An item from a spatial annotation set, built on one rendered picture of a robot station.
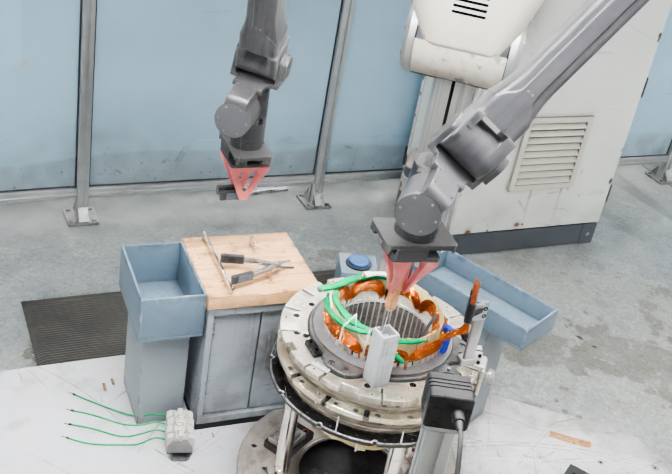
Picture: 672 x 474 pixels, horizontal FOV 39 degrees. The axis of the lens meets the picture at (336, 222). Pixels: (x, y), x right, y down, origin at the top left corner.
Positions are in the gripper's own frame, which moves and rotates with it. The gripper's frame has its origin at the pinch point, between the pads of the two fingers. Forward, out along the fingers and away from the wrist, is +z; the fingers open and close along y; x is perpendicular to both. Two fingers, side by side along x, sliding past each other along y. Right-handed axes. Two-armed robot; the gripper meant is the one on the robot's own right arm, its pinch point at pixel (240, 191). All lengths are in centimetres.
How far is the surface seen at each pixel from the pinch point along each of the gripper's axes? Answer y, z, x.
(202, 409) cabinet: 13.4, 36.0, -7.4
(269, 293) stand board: 13.5, 12.2, 2.1
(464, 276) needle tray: 8.9, 16.4, 43.3
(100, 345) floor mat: -110, 119, -1
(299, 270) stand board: 7.5, 12.3, 9.7
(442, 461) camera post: 78, -13, -4
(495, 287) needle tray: 15, 15, 46
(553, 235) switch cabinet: -147, 118, 199
